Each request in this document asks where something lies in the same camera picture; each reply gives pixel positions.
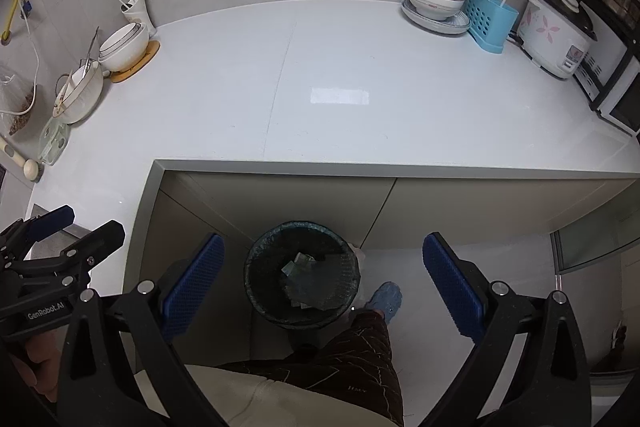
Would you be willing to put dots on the white toaster oven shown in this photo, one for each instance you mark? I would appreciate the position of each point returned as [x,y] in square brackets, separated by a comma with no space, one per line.
[607,72]

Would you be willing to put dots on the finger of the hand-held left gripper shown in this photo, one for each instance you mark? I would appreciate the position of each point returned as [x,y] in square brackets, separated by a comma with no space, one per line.
[50,219]
[95,247]

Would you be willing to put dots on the beige base cabinet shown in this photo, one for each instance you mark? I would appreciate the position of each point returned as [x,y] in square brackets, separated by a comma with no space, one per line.
[450,202]

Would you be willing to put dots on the black trash bin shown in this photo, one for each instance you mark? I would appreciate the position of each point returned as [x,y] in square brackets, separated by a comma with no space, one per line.
[265,267]

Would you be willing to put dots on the white bowl red stripe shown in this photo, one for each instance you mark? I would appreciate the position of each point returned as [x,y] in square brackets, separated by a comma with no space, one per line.
[432,10]

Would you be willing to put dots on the white flared cup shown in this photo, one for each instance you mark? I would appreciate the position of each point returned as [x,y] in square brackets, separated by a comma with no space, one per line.
[140,19]

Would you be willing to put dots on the person's left hand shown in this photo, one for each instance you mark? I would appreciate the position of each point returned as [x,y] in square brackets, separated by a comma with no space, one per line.
[37,362]

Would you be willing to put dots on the white garment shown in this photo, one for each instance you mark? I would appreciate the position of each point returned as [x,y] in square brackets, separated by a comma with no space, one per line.
[225,397]

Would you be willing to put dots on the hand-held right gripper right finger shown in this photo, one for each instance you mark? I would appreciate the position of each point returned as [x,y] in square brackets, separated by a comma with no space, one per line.
[452,287]

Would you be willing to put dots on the frosted glass panel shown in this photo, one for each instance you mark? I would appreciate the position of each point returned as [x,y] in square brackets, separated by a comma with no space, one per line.
[595,247]

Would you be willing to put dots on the green glass dish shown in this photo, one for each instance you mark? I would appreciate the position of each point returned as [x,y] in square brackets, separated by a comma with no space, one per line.
[52,142]

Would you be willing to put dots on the wooden coaster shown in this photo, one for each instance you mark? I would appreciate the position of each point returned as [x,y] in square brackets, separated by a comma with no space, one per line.
[147,57]

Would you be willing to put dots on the white bowl black rim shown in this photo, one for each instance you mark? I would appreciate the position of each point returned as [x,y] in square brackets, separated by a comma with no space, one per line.
[125,59]
[120,38]

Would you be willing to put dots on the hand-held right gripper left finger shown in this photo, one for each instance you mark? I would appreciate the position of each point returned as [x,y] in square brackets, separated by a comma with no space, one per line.
[195,282]

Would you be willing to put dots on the blue plastic utensil holder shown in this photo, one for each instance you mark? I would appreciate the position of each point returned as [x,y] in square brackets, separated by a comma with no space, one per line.
[487,22]

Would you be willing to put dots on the clear bag brown contents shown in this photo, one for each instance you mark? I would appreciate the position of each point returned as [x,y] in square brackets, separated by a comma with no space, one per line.
[17,117]

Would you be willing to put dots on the white floral rice cooker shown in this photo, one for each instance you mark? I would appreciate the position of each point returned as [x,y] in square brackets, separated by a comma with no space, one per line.
[550,32]

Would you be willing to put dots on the blue striped plate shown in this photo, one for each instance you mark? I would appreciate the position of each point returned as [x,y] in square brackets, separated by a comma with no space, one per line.
[460,25]

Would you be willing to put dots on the blue shoe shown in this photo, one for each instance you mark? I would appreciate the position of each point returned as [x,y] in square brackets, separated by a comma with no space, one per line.
[385,299]

